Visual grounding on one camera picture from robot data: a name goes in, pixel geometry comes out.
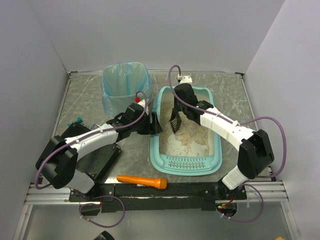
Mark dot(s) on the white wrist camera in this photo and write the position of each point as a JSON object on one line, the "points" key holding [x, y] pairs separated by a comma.
{"points": [[142, 102], [184, 79]]}

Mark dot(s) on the light blue litter box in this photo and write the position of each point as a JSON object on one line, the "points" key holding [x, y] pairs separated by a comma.
{"points": [[193, 151]]}

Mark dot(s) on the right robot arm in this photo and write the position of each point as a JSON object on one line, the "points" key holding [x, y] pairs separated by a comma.
{"points": [[254, 148]]}

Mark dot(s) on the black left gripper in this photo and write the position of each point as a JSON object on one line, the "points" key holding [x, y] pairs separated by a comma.
{"points": [[152, 122]]}

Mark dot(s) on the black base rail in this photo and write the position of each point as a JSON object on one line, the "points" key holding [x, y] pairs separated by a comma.
{"points": [[177, 196]]}

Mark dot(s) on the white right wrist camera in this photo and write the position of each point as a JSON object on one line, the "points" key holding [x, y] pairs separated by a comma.
{"points": [[184, 79]]}

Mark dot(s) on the orange toy microphone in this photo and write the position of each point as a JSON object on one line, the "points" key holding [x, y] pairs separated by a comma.
{"points": [[158, 183]]}

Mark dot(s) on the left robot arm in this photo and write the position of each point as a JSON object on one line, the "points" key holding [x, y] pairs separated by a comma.
{"points": [[58, 161]]}

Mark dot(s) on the black litter scoop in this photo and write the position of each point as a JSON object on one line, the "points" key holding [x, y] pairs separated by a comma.
{"points": [[175, 120]]}

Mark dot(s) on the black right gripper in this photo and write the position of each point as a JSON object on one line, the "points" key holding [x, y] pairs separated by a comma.
{"points": [[180, 104]]}

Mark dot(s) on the trash bin with blue bag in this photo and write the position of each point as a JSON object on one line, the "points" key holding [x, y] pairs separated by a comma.
{"points": [[120, 83]]}

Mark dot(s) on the aluminium frame rail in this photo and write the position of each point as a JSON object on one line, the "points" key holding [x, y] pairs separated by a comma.
{"points": [[271, 191]]}

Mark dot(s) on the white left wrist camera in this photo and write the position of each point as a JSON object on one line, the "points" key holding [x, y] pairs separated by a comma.
{"points": [[142, 102]]}

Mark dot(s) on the black ribbed case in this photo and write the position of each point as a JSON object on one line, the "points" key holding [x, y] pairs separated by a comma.
{"points": [[97, 163]]}

